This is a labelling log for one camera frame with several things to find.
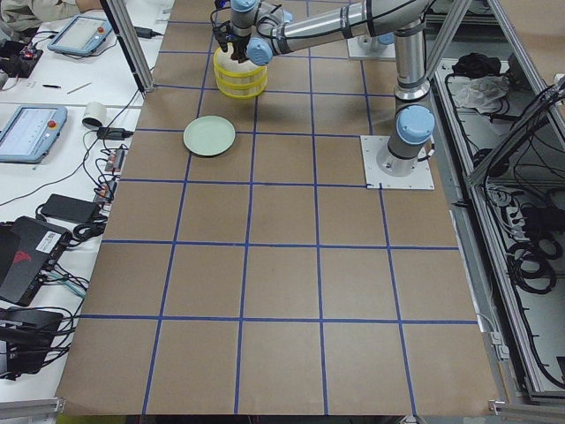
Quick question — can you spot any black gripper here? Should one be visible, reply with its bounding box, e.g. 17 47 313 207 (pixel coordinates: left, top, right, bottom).
213 22 252 63

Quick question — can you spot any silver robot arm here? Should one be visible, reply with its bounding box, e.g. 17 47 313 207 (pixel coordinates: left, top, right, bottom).
212 1 435 159
358 32 395 51

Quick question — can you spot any light green plate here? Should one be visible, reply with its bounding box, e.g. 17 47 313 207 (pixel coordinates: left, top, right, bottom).
183 116 236 156

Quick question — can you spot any upper blue teach pendant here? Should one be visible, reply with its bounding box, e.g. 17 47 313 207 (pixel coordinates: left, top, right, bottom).
48 15 113 57

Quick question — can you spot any blue teach pendant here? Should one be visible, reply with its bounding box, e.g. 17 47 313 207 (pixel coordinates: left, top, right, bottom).
48 15 113 57
1 105 68 163

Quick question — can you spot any white tape roll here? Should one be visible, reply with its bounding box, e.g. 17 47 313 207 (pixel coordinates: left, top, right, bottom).
82 102 107 130

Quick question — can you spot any lower blue teach pendant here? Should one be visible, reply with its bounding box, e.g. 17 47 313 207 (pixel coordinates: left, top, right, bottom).
1 105 68 163

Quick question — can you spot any black power adapter brick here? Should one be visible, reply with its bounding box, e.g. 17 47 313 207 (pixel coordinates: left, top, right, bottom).
36 193 101 223

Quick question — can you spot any black cloth bundle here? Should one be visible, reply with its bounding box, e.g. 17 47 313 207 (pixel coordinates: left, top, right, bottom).
452 53 501 79

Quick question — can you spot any white crumpled cloth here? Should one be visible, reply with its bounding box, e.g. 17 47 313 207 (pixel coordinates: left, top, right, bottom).
454 76 509 114

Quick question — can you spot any black red computer box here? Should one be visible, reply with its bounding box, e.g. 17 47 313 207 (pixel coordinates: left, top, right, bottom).
1 216 72 307

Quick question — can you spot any aluminium frame post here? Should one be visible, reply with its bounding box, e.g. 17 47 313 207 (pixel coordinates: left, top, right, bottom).
101 0 154 95

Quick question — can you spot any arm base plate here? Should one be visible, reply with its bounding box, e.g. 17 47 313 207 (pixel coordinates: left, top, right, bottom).
360 135 434 191
347 33 396 62

